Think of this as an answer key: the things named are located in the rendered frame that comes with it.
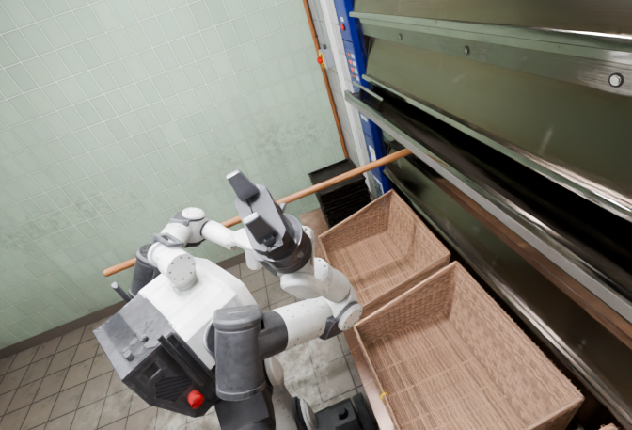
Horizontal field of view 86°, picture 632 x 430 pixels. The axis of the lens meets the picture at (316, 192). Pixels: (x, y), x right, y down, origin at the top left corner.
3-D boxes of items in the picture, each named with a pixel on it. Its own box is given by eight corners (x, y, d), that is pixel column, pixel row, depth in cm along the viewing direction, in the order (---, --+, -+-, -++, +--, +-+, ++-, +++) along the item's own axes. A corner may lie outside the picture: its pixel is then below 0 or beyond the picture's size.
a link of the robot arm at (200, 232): (235, 249, 126) (196, 230, 132) (239, 225, 122) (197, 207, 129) (215, 261, 117) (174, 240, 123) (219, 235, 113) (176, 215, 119)
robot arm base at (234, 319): (281, 388, 67) (227, 410, 61) (254, 367, 78) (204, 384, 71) (277, 310, 68) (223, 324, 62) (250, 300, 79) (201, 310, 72)
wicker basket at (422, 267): (401, 225, 197) (393, 186, 182) (457, 296, 150) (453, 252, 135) (323, 255, 195) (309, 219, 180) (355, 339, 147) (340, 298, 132)
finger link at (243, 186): (223, 181, 48) (242, 202, 53) (243, 169, 48) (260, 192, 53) (220, 173, 49) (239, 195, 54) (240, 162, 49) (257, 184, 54)
